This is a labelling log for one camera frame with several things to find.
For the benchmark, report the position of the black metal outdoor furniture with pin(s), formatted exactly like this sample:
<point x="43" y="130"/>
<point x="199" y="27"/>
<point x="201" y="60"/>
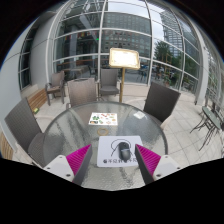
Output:
<point x="211" y="121"/>

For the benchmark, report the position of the dark wicker chair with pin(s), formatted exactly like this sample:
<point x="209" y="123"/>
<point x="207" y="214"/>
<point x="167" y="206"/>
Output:
<point x="161" y="101"/>

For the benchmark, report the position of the white mouse pad, black print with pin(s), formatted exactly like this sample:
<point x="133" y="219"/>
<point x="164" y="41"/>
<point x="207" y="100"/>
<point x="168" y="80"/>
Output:
<point x="106" y="150"/>

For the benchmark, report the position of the wooden slat bench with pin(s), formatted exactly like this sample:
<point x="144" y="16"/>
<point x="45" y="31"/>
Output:
<point x="6" y="148"/>
<point x="37" y="100"/>

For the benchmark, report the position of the picture menu card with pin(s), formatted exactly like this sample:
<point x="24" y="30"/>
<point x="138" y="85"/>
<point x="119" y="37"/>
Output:
<point x="103" y="119"/>

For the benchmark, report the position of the grey wicker chair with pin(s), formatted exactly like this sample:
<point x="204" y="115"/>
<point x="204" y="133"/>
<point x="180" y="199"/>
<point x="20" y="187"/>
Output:
<point x="21" y="125"/>
<point x="57" y="80"/>
<point x="81" y="91"/>
<point x="108" y="79"/>

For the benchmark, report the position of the gold menu stand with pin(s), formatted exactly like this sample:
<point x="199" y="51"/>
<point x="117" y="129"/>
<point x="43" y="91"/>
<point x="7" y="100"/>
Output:
<point x="124" y="58"/>

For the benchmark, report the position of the dark grey computer mouse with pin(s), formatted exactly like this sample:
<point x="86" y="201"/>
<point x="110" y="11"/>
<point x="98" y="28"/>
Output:
<point x="125" y="151"/>

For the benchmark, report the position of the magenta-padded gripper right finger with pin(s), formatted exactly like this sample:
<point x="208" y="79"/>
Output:
<point x="164" y="166"/>

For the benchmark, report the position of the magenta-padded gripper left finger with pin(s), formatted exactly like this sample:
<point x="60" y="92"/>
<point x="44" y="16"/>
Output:
<point x="60" y="166"/>

